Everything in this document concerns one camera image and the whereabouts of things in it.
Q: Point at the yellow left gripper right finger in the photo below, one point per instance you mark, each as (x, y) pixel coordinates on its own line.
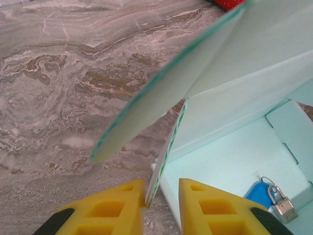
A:
(195, 210)

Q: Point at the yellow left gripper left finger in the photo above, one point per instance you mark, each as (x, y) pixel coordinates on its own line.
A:
(102, 213)

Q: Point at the small blue key tag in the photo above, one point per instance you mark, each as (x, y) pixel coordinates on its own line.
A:
(256, 195)

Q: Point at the small silver padlock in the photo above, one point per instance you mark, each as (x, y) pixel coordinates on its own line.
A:
(284, 208)

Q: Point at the light teal paper box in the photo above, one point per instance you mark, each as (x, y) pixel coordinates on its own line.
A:
(232, 85)

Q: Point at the red cylindrical bottle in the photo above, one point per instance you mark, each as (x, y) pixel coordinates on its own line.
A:
(230, 4)

